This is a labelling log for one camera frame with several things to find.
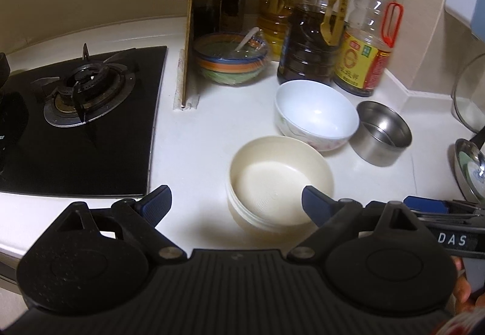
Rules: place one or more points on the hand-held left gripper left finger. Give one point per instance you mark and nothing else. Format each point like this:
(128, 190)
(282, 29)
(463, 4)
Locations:
(155, 206)

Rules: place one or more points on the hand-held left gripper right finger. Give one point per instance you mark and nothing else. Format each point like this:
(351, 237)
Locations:
(314, 202)

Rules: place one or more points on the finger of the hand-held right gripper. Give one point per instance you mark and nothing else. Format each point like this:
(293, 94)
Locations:
(451, 218)
(424, 204)

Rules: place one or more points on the round steel dish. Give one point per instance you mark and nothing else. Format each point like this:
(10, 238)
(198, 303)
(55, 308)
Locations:
(459, 176)

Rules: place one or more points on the beige ribbed bowl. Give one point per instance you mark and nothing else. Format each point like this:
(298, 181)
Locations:
(272, 183)

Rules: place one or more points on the small floral plate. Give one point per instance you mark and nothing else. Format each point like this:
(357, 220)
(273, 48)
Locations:
(476, 173)

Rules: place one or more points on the steel bowl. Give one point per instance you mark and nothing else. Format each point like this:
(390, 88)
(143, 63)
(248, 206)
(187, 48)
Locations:
(379, 145)

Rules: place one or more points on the person's right hand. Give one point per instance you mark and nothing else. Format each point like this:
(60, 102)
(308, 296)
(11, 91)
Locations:
(460, 285)

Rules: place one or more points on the black glass gas stove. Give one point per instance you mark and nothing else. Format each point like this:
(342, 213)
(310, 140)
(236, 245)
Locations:
(125, 153)

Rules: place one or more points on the white floral bowl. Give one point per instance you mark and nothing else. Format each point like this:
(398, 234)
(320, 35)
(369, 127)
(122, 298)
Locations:
(314, 115)

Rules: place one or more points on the colourful striped wrapped bowl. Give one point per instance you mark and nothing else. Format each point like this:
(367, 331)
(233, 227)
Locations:
(227, 70)

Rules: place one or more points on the large dark oil bottle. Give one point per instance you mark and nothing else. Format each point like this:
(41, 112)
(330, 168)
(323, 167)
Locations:
(310, 47)

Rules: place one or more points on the black cookware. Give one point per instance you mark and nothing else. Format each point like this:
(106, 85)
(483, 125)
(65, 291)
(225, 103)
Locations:
(11, 123)

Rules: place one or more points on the white plastic spoon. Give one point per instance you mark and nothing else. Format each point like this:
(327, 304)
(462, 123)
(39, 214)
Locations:
(246, 39)

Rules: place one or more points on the yellow oil bottle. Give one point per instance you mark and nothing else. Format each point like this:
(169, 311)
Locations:
(276, 24)

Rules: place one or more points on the brown cardboard board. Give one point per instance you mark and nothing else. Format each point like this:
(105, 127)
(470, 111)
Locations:
(189, 17)

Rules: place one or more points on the dark bottle black cap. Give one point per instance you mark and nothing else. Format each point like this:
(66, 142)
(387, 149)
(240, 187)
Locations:
(233, 5)

